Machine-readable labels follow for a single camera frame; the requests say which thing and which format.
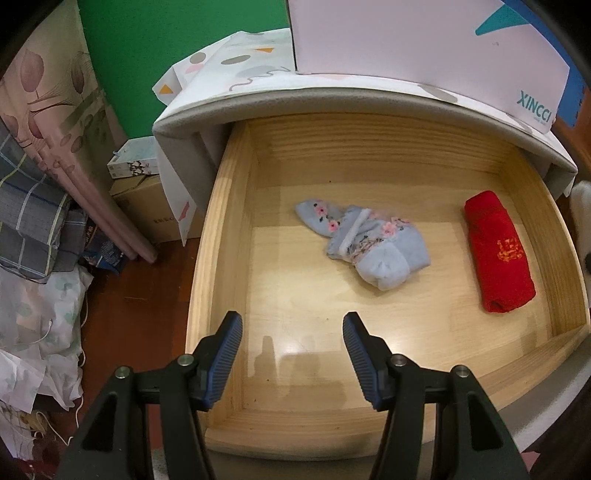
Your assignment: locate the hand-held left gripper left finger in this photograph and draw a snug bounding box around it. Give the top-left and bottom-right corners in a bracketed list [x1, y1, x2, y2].
[55, 311, 244, 480]

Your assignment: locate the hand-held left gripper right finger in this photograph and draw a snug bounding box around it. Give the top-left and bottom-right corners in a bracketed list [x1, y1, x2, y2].
[342, 312, 529, 480]

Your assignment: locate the wooden drawer grey front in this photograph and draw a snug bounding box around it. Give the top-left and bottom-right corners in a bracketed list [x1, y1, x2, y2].
[152, 115, 591, 480]

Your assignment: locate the light blue floral sock pair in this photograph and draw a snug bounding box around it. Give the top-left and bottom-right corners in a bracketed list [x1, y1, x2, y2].
[295, 199, 431, 291]

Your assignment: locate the red towel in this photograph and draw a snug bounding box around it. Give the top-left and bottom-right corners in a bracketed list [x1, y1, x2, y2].
[464, 192, 536, 315]

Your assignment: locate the blue packet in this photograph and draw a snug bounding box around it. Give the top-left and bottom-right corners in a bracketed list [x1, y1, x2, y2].
[83, 222, 127, 276]

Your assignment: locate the brown cardboard box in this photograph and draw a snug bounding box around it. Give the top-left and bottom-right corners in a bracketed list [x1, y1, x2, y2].
[110, 173, 204, 244]

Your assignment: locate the white floral cloth pile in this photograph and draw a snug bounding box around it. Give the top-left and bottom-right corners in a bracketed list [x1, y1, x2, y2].
[0, 265, 95, 411]

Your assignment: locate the small tissue box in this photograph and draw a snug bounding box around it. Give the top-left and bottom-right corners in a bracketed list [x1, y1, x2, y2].
[107, 137, 161, 179]

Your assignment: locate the grey plaid blanket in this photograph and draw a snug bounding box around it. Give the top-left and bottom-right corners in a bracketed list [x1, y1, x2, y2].
[0, 122, 88, 282]

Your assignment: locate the orange wooden furniture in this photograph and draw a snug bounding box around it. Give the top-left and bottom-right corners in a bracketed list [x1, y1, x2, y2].
[549, 115, 591, 204]

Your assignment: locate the white patterned cover cloth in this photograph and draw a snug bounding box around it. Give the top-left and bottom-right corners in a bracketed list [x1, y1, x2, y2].
[154, 28, 575, 247]

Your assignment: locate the green foam mat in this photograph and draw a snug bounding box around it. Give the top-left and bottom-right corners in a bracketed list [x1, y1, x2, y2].
[76, 0, 291, 141]

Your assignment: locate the rolled pink floral mattress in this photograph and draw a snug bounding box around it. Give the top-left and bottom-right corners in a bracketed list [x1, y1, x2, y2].
[0, 0, 158, 265]

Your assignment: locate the pink XINCCI box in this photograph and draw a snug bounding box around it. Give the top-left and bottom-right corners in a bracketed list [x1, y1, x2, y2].
[286, 0, 571, 134]

